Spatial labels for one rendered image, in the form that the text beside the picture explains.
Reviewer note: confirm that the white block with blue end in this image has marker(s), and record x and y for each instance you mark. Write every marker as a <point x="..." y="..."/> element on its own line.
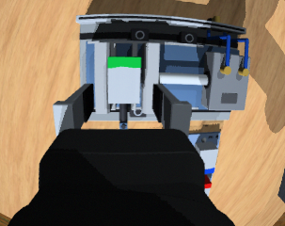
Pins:
<point x="208" y="152"/>

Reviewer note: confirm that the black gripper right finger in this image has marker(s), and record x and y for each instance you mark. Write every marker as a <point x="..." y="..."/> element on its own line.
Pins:
<point x="171" y="112"/>

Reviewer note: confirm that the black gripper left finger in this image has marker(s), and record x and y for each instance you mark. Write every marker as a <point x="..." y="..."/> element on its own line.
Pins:
<point x="74" y="111"/>

